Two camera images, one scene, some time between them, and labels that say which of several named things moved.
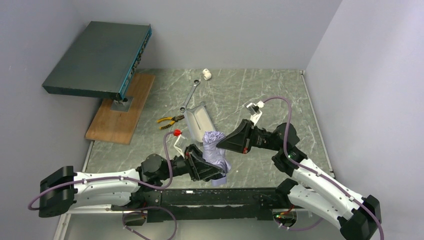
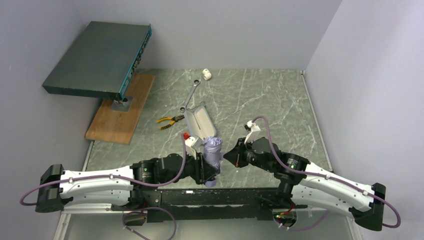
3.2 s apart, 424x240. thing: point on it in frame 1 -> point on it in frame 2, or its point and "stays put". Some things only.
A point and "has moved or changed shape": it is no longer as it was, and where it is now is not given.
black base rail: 214,203 stays put
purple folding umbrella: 215,155 has moved or changed shape
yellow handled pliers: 174,119 stays put
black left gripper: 191,163 stays put
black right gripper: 248,136 -> 238,154
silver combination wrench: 196,82 stays put
